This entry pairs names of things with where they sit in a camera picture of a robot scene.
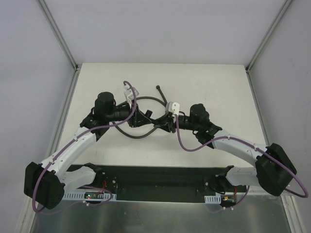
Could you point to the left aluminium frame post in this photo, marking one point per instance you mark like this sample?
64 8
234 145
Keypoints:
57 33

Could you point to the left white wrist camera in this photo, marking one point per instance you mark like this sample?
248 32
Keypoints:
128 93

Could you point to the white cable duct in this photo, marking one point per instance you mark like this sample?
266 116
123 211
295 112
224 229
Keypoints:
216 199
91 196

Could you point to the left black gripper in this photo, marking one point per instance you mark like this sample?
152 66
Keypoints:
133 116

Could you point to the aluminium frame post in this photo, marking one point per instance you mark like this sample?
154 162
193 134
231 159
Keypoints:
57 33
269 33

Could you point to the right aluminium frame post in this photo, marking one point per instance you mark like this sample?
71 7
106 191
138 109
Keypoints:
269 33

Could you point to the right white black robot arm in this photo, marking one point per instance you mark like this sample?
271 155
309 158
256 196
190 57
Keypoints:
271 168

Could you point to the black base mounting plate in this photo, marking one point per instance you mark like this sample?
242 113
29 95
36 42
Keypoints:
165 184

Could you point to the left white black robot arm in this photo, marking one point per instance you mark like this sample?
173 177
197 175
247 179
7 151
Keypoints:
47 182

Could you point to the left white cable duct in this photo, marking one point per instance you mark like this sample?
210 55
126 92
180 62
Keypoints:
91 196

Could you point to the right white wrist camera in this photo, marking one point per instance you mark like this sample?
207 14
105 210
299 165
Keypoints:
173 108

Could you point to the right white cable duct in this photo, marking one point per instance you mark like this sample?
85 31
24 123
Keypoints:
216 199

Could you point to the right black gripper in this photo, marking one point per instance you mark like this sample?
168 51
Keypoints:
172 124

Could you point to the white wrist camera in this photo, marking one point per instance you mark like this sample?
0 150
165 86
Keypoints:
128 93
173 108

